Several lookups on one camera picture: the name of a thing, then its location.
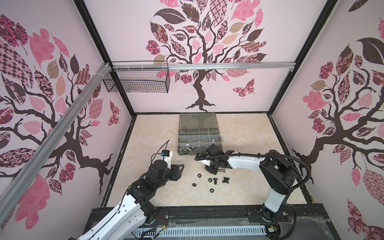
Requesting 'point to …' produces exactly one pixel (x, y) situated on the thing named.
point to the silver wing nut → (181, 148)
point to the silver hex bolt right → (223, 170)
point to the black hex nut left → (194, 184)
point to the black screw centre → (215, 180)
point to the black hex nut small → (210, 180)
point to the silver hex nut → (193, 147)
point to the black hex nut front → (211, 190)
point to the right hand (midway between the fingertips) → (207, 163)
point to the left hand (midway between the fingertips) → (180, 168)
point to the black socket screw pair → (226, 180)
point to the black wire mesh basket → (138, 77)
